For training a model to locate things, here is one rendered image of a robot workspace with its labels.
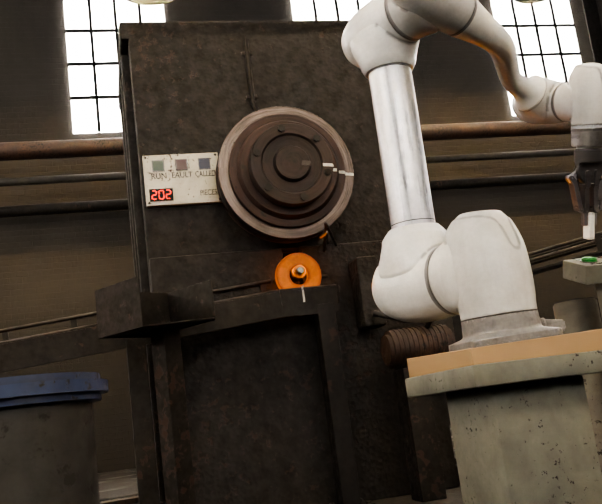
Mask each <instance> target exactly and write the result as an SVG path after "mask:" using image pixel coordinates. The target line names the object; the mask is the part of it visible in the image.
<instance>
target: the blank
mask: <svg viewBox="0 0 602 504"><path fill-rule="evenodd" d="M297 265H302V266H304V267H305V268H306V275H307V279H306V282H305V283H304V284H300V285H298V284H295V283H293V282H292V280H291V279H290V271H291V269H293V268H294V267H295V266H297ZM321 277H322V275H321V269H320V267H319V265H318V263H317V262H316V261H315V260H314V259H313V258H312V257H311V256H309V255H307V254H304V253H292V254H289V255H287V256H286V257H284V258H283V259H282V260H281V261H280V263H279V264H278V266H277V268H276V271H275V281H276V284H277V286H278V288H279V289H285V288H296V287H307V286H318V285H320V283H321Z"/></svg>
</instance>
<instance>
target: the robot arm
mask: <svg viewBox="0 0 602 504"><path fill-rule="evenodd" d="M437 31H441V32H443V33H445V34H447V35H449V36H451V37H454V38H457V39H460V40H463V41H466V42H468V43H471V44H473V45H476V46H478V47H480V48H482V49H484V50H486V51H487V52H488V53H489V54H490V55H491V57H492V59H493V62H494V65H495V68H496V71H497V74H498V77H499V79H500V82H501V84H502V85H503V87H504V88H505V89H506V90H507V91H508V92H509V93H510V94H511V95H512V96H513V100H512V109H513V112H514V114H515V115H516V116H517V117H518V118H519V119H521V120H523V121H525V122H528V123H533V124H554V123H560V122H571V125H575V126H571V146H573V147H576V149H575V150H574V163H575V167H574V169H573V173H571V174H570V175H566V176H565V180H566V181H567V183H568V185H569V189H570V194H571V199H572V203H573V208H574V211H578V212H579V213H581V225H582V226H583V238H584V239H589V240H593V239H594V230H595V225H596V224H597V213H599V212H600V210H602V64H600V63H583V64H578V65H576V66H575V67H574V68H573V70H572V72H571V74H570V76H569V82H567V83H559V82H557V81H556V80H552V79H548V78H544V77H541V76H539V75H533V76H530V77H528V78H527V77H525V76H524V75H522V74H521V73H520V68H519V62H518V55H517V50H516V46H515V43H514V41H513V39H512V37H511V36H510V34H509V33H508V32H507V31H506V29H505V28H504V27H503V26H502V25H501V24H500V23H499V22H498V21H497V20H496V19H495V18H494V17H493V16H492V15H491V14H490V13H489V12H488V11H487V10H486V9H485V8H484V7H483V6H482V5H481V3H480V2H479V1H478V0H371V1H369V2H368V3H367V4H365V5H364V6H363V7H362V8H361V9H359V10H358V11H357V12H356V13H355V14H354V15H353V16H352V18H351V19H350V20H349V22H348V24H347V25H346V27H345V29H344V32H343V34H342V40H341V43H342V49H343V52H344V54H345V56H346V58H347V59H348V60H349V61H350V62H351V63H352V64H353V65H355V66H357V67H359V68H360V69H361V71H362V73H363V74H364V76H365V77H366V78H367V79H368V80H369V83H370V89H371V96H372V103H373V110H374V116H375V123H376V130H377V136H378V143H379V150H380V156H381V163H382V170H383V176H384V183H385V190H386V197H387V203H388V210H389V217H390V223H391V230H390V231H389V232H388V233H387V235H386V236H385V238H384V240H383V241H382V250H381V256H380V262H379V266H378V267H377V268H376V270H375V273H374V276H373V281H372V294H373V298H374V301H375V303H376V305H377V307H378V308H379V309H380V310H381V311H382V312H383V313H384V314H385V315H387V316H389V317H391V318H393V319H396V320H399V321H404V322H411V323H425V322H432V321H438V320H443V319H447V318H450V317H453V316H456V315H460V319H461V326H462V336H463V338H462V340H460V341H458V342H456V343H454V344H451V345H449V352H451V351H457V350H463V349H469V348H476V347H483V346H489V345H496V344H503V343H509V342H516V341H523V340H530V339H536V338H543V337H550V336H556V335H563V331H564V330H565V328H566V326H565V321H563V319H544V318H540V317H539V313H538V309H537V303H536V292H535V285H534V279H533V274H532V269H531V264H530V260H529V256H528V253H527V249H526V246H525V243H524V241H523V238H522V236H521V234H520V232H519V231H518V229H517V227H516V226H515V224H514V223H513V221H512V220H511V219H510V218H509V217H508V216H506V215H505V214H504V213H503V212H502V211H500V210H483V211H474V212H468V213H463V214H461V215H459V216H458V217H457V218H456V219H455V220H453V221H452V222H451V224H450V225H449V227H448V229H447V231H446V230H445V229H444V228H443V227H442V226H441V225H440V224H438V223H436V222H435V216H434V210H433V203H432V197H431V191H430V185H429V178H428V172H427V166H426V160H425V153H424V147H423V141H422V134H421V128H420V122H419V116H418V109H417V103H416V97H415V90H414V84H413V78H412V70H413V68H414V66H415V63H416V56H417V50H418V46H419V39H421V38H423V37H425V36H427V35H430V34H433V33H436V32H437ZM596 124H597V125H596ZM576 177H577V178H576ZM600 178H601V180H600V184H599V179H600ZM577 179H578V180H579V187H580V192H579V187H578V183H577V181H576V180H577ZM598 187H599V189H598Z"/></svg>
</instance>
